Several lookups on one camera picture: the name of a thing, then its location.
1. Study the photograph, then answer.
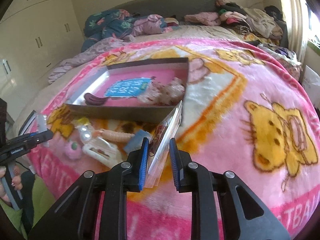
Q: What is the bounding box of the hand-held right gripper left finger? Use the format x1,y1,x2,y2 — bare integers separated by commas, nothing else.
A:
27,137,150,240

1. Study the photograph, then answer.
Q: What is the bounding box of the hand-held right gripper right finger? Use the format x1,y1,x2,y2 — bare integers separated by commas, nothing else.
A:
169,137,292,240

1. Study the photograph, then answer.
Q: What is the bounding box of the small blue box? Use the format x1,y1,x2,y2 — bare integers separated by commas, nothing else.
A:
124,129,152,154

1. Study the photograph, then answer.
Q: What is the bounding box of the pink pompom hair tie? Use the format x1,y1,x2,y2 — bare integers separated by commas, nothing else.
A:
62,140,84,160

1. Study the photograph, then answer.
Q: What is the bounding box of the clear plastic jewelry packet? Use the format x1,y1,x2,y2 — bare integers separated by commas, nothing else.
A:
146,100,183,188

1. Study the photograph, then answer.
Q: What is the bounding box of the peach hair claw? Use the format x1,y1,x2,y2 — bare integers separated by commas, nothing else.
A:
96,129,135,143

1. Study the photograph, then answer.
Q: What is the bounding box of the white hair claw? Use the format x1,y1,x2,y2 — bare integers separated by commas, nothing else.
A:
82,139,120,168

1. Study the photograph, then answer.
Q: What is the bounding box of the brown cardboard box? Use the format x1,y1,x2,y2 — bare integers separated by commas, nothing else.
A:
64,57,190,124

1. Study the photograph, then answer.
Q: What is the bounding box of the person's left hand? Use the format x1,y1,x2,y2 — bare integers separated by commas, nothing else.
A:
0,167,23,203

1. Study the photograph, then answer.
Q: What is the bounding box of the dark blue flat case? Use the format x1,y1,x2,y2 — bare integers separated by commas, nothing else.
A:
18,110,38,135

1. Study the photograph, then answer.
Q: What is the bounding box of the green cloth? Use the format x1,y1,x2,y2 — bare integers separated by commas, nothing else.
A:
0,175,57,233

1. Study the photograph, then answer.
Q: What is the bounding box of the dark brown hair clip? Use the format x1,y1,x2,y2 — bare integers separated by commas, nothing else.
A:
84,93,108,105

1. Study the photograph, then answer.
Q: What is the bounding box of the sheer dotted ribbon bow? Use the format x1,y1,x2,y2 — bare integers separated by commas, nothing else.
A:
139,77,186,105

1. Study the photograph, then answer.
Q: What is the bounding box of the blue printed card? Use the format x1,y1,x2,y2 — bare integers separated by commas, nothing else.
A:
104,77,153,98

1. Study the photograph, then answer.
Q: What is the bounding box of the pink printed blanket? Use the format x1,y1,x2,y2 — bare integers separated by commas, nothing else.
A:
26,39,317,240

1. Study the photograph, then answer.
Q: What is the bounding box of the lilac blanket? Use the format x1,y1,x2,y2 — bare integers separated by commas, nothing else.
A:
49,36,130,84

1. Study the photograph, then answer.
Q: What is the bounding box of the cream wardrobe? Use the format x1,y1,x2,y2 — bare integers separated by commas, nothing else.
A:
0,0,84,105

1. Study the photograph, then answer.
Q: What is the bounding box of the dark floral quilt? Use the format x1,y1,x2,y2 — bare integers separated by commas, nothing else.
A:
84,9,140,42

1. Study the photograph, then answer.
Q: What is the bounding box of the lilac floral garment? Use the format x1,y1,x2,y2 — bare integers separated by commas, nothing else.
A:
132,14,173,37

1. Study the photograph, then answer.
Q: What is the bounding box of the pink fuzzy garment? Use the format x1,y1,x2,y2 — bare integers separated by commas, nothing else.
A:
184,12,222,27

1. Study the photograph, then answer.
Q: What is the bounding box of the purple patterned cloth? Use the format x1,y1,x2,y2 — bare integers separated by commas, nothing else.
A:
257,42,303,80

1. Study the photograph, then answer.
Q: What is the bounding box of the white paper bag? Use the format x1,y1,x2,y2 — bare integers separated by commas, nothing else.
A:
301,65,320,100

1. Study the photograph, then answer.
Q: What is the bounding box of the grey headboard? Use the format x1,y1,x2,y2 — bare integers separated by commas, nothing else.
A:
107,0,220,22

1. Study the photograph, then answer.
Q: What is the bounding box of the pile of clothes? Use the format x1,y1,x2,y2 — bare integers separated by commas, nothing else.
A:
216,0,288,47

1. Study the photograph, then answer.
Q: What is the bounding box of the cream curtain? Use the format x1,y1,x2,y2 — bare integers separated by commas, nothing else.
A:
276,0,312,63

